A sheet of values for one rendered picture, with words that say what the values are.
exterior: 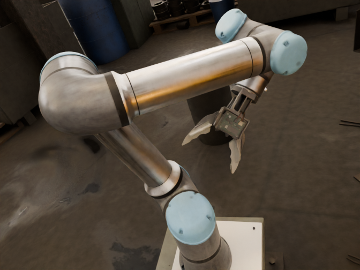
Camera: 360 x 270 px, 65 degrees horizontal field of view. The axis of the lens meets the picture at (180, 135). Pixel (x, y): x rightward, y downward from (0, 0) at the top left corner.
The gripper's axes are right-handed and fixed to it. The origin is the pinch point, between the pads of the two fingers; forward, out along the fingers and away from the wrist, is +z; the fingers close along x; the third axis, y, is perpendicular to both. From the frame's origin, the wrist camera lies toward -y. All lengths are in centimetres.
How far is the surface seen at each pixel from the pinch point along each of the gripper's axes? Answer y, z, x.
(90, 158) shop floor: -122, 48, -54
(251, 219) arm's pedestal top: -14.3, 10.9, 23.9
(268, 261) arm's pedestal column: -30, 25, 43
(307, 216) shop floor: -42, 3, 54
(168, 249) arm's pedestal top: -14.0, 32.1, 5.5
